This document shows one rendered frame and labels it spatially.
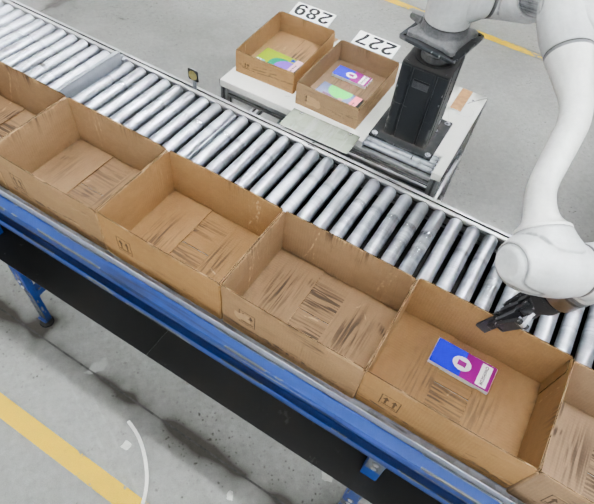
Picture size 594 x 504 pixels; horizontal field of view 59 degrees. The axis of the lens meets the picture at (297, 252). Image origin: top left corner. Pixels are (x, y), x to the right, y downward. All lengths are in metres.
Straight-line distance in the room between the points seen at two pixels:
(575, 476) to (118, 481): 1.52
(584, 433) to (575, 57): 0.86
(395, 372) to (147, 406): 1.20
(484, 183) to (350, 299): 1.93
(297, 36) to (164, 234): 1.36
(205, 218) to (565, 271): 1.01
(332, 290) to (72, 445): 1.26
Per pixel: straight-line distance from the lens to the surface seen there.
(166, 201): 1.66
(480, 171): 3.33
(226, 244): 1.54
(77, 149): 1.87
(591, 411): 1.53
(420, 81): 1.99
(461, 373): 1.41
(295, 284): 1.46
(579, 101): 1.23
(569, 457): 1.47
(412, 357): 1.41
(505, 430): 1.42
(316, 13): 2.60
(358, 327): 1.42
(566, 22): 1.30
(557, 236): 1.00
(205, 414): 2.24
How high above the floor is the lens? 2.11
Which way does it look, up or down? 53 degrees down
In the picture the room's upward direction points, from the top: 8 degrees clockwise
